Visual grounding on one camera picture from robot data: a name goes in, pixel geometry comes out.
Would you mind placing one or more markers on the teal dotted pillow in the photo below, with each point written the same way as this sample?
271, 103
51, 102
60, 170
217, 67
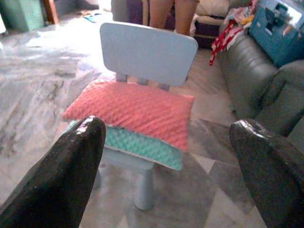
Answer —
147, 147

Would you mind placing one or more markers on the blue paper sheet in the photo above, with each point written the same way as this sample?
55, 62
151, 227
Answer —
92, 17

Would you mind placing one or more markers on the blue plastic case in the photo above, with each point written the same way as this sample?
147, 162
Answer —
280, 47

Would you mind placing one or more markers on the brown wooden post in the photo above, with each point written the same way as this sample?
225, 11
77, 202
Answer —
51, 12

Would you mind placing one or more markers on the pink dotted pillow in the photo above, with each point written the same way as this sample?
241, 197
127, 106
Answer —
142, 111

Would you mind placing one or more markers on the light blue child chair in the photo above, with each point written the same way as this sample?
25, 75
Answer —
147, 52

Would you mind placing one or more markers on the red patterned cloth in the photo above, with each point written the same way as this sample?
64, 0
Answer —
223, 40

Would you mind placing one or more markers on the purple armchair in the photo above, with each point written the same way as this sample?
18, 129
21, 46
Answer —
134, 12

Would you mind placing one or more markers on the green bin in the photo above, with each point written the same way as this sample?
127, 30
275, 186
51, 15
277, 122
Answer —
23, 14

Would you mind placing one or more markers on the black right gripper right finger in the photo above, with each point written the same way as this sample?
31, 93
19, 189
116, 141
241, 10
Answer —
275, 180

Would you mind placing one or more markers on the cream cushion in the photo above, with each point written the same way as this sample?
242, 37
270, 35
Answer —
211, 8

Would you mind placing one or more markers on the grey-green leather sofa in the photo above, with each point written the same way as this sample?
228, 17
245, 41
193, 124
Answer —
249, 71

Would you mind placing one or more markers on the colourful clothes pile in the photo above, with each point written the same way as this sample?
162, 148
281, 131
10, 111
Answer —
240, 14

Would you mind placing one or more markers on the person in orange shirt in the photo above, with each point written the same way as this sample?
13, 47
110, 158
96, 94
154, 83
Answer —
161, 14

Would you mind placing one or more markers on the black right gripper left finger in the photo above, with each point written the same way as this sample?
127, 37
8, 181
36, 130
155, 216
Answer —
59, 180

